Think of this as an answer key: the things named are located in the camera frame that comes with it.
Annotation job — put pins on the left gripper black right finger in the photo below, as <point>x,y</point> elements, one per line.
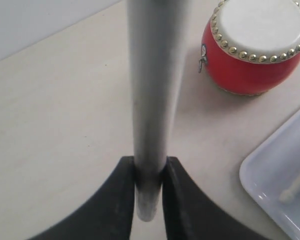
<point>189,214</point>

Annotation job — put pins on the white plastic tray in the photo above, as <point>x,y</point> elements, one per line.
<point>270,169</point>

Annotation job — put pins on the small red drum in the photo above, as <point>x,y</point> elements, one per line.
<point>251,46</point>

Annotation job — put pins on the white drumstick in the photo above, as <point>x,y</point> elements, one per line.
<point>289,194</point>
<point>157,32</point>

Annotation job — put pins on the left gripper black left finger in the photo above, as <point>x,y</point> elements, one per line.
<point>107,215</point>

